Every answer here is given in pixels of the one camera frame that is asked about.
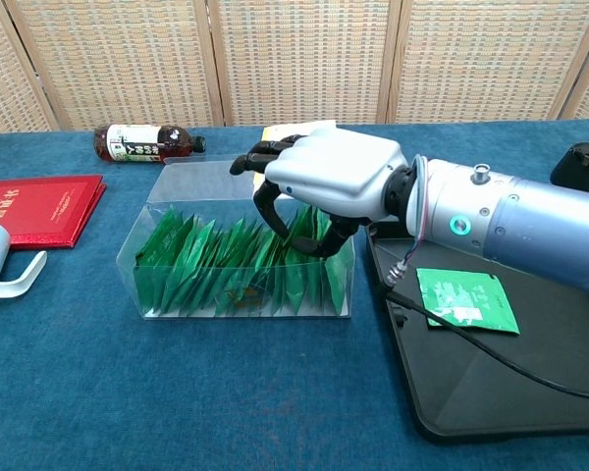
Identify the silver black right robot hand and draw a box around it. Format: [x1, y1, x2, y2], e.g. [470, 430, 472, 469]
[229, 128, 416, 259]

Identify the clear plastic box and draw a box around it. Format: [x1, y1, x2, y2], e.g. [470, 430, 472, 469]
[115, 155, 357, 320]

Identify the brown tea bottle white label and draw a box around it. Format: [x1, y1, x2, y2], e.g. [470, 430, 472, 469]
[92, 123, 208, 167]

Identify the black plastic tray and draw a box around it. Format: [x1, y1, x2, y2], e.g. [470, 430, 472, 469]
[364, 223, 589, 445]

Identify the white notepad yellow edge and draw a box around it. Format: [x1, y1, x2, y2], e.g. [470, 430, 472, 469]
[259, 119, 338, 143]

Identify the black device orange button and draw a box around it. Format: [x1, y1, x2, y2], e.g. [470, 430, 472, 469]
[549, 141, 589, 197]

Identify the blue tablecloth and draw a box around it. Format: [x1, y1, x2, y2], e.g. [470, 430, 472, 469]
[0, 117, 589, 471]

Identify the red hardcover booklet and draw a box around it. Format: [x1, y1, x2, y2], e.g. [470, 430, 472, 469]
[0, 174, 108, 251]

